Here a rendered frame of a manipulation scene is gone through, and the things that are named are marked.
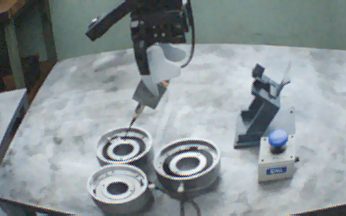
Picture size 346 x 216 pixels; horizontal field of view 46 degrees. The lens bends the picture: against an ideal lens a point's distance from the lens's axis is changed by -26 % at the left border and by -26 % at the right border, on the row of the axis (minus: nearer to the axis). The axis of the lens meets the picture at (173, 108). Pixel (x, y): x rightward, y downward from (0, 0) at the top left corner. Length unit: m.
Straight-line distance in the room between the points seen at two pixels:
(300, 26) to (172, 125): 1.57
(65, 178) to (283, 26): 1.75
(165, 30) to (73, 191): 0.33
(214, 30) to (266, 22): 0.30
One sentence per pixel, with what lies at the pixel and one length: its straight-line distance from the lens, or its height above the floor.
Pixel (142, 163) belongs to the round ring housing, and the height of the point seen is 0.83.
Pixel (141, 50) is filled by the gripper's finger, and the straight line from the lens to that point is 0.78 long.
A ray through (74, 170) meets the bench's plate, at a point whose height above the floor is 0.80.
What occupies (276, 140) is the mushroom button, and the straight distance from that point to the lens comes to 0.80.
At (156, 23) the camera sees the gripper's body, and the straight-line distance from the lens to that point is 0.77.
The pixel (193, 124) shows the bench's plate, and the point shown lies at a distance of 0.99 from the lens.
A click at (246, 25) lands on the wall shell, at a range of 2.48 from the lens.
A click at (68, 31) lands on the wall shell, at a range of 2.70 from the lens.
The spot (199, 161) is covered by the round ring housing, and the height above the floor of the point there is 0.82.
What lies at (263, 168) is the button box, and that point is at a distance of 0.81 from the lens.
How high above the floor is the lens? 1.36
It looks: 32 degrees down
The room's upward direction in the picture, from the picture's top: 11 degrees counter-clockwise
